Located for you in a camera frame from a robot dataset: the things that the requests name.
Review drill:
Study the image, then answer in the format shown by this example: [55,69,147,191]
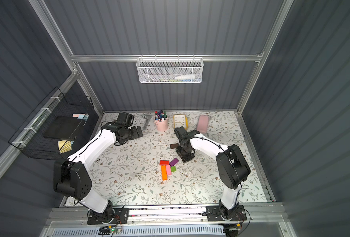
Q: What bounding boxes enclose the brown wooden block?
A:
[170,143,179,149]

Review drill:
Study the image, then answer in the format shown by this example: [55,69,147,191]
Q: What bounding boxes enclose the purple wooden block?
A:
[170,158,179,166]

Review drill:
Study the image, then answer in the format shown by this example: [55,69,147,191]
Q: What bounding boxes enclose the red wooden block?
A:
[160,161,170,166]

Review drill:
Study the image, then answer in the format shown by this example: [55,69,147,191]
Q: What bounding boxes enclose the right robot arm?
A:
[174,127,251,221]

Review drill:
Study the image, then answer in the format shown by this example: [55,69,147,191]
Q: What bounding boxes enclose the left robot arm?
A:
[53,112,143,224]

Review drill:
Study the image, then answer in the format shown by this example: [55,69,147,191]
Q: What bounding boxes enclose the pink wooden block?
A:
[166,165,172,176]

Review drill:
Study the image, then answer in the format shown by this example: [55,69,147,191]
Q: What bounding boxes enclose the orange wooden block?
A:
[161,166,168,181]

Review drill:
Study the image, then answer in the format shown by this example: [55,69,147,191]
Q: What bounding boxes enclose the pink case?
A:
[196,115,209,135]

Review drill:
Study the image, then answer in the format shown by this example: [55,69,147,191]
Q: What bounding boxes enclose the yellow tray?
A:
[173,114,188,130]

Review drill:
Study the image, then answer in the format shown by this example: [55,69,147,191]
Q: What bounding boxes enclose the pink pen cup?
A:
[154,110,169,132]

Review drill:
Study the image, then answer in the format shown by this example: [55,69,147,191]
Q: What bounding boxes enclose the pink blue sticky notes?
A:
[72,114,89,120]

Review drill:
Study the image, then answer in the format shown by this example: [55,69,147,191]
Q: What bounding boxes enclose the black notebook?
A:
[43,116,86,141]

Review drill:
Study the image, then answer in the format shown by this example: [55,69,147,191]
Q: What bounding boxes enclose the yellow sticky notes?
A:
[58,140,74,154]

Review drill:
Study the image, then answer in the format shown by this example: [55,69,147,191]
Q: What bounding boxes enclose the white tube in basket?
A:
[175,74,196,81]

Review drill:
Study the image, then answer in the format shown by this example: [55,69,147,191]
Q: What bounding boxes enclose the small circuit board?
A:
[98,226,122,236]

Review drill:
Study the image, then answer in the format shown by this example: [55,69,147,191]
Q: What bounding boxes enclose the black wire basket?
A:
[9,90,99,161]

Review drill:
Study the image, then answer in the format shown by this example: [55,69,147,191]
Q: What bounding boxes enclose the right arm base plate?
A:
[205,205,247,222]

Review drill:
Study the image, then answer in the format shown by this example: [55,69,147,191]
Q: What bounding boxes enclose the white wire basket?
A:
[136,56,204,84]

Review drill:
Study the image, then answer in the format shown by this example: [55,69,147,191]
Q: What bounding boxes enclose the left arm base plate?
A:
[87,207,129,225]

